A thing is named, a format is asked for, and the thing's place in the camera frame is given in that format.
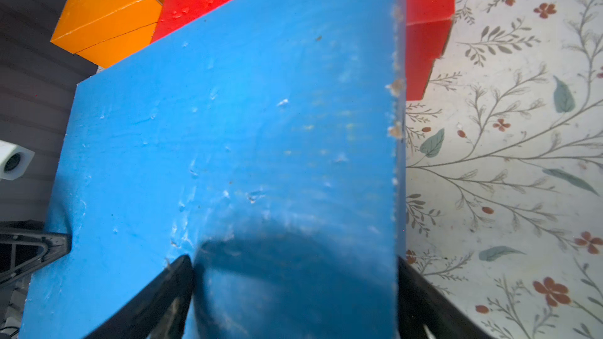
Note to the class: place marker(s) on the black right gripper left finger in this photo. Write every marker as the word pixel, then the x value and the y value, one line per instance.
pixel 159 311

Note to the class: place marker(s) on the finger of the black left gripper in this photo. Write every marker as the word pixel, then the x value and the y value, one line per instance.
pixel 26 248

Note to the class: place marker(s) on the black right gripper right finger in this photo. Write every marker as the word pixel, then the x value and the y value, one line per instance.
pixel 422 310

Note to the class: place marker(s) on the blue shoebox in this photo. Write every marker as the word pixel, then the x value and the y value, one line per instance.
pixel 256 141

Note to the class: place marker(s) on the orange shoebox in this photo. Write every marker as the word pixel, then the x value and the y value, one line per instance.
pixel 105 32

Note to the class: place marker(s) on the floral patterned table mat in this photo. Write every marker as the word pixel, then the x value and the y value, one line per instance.
pixel 504 175

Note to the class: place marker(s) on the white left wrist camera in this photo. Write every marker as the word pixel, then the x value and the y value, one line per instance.
pixel 15 160

